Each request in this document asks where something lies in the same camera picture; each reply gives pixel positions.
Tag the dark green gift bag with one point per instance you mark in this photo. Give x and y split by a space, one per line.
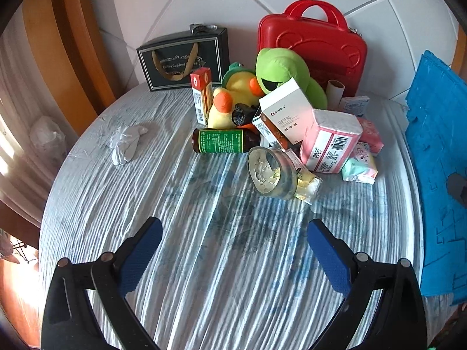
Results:
168 61

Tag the pink white carton box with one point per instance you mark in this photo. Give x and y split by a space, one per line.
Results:
329 141

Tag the small white blue box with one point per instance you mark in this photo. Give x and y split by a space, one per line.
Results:
356 106

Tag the white green patch box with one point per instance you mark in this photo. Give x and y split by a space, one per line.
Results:
289 110

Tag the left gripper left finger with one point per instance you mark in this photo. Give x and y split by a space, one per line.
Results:
69 321

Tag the red plastic suitcase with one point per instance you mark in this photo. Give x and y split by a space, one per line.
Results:
319 33

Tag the clear yellow sachet pack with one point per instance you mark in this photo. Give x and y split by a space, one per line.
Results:
308 184

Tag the blue folding crate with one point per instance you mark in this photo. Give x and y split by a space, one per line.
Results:
436 137

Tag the white paper roll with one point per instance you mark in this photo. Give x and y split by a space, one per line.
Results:
334 92

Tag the wooden headboard frame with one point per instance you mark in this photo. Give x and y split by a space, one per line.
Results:
69 51

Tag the metal keyring clip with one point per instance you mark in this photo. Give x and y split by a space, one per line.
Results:
198 29

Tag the pastel tissue pack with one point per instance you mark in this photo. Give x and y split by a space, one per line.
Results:
360 166

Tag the yellow duck plush toy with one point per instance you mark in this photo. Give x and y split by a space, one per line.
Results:
236 101

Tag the green frog plush toy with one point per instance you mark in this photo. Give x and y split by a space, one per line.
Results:
276 66

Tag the pink tissue pack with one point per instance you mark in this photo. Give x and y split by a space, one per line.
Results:
371 136

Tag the clear tape roll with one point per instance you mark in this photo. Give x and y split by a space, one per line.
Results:
272 173

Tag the red white medicine box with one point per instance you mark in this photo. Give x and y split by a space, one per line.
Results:
201 86

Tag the crumpled white tissue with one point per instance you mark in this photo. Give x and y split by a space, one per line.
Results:
124 142

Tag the clear plastic bag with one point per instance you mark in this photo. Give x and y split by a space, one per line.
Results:
48 140

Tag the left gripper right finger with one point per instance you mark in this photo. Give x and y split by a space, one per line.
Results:
399 321

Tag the brown bottle green label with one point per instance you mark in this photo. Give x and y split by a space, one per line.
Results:
224 140

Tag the white blue striped box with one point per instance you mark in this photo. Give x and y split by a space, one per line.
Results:
265 132

